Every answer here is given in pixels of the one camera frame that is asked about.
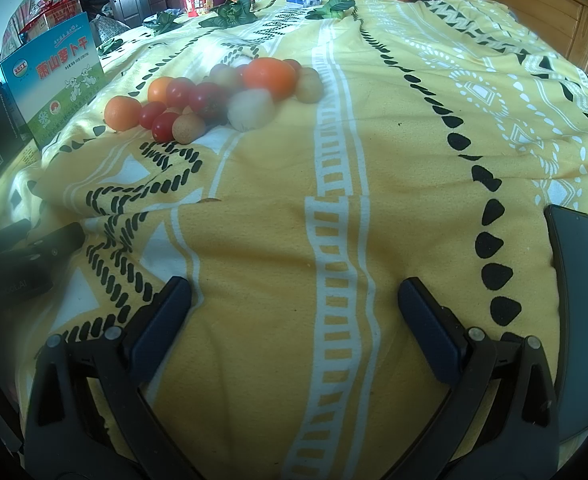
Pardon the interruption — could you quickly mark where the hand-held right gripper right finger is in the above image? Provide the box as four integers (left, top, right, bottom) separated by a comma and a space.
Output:
398, 276, 560, 480

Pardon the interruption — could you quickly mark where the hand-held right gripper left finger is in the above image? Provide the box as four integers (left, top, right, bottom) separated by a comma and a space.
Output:
23, 276, 205, 480

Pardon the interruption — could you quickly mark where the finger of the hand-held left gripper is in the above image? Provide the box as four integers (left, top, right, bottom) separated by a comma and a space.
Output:
28, 222, 86, 262

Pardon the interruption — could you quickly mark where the round orange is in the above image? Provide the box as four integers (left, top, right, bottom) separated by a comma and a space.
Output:
104, 95, 143, 131
147, 76, 176, 106

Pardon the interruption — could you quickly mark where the blue green carton box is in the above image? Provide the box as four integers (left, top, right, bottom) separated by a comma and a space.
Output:
0, 12, 108, 150

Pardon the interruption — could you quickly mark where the pile of mixed fruit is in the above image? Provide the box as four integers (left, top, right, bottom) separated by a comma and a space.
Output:
139, 58, 303, 144

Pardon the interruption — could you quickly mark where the yellow printed blanket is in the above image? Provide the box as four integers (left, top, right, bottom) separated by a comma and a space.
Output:
0, 0, 588, 480

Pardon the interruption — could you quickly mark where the green leafy vegetable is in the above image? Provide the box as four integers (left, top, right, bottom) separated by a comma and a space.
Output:
306, 0, 357, 21
200, 0, 257, 29
144, 10, 182, 36

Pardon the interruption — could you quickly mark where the small orange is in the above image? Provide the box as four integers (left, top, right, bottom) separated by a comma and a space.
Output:
242, 57, 297, 101

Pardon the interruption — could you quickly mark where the wooden headboard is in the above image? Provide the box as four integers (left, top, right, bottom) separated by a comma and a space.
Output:
479, 0, 588, 77

